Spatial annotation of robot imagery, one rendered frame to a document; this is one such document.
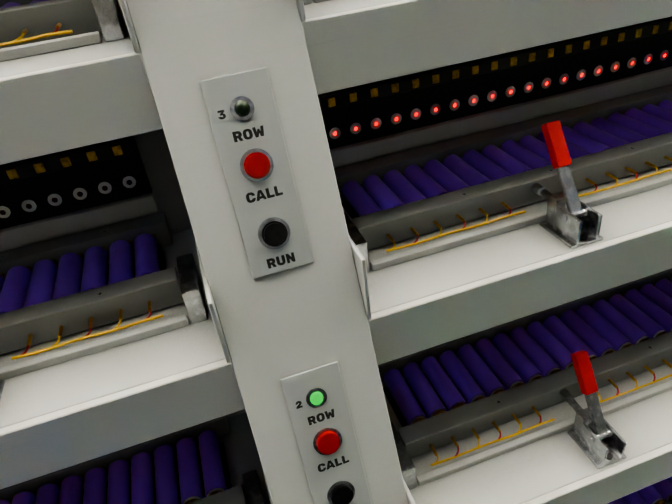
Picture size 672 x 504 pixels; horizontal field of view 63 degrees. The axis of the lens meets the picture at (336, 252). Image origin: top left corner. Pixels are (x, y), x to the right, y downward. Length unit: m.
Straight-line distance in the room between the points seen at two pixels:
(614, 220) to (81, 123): 0.39
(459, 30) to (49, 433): 0.36
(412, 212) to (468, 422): 0.20
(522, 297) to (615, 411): 0.19
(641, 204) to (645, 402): 0.19
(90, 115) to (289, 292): 0.16
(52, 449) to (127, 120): 0.21
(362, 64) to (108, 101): 0.16
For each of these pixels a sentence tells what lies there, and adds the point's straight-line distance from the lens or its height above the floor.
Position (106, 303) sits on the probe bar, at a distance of 0.42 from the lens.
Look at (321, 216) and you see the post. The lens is 0.35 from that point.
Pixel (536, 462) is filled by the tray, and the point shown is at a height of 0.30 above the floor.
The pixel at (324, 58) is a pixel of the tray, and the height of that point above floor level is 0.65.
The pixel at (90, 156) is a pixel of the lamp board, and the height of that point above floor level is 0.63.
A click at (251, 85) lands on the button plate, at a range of 0.34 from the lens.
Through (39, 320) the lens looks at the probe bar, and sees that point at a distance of 0.43.
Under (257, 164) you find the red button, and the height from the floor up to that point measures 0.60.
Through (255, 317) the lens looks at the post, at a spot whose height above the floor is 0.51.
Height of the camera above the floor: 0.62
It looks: 14 degrees down
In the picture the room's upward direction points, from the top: 13 degrees counter-clockwise
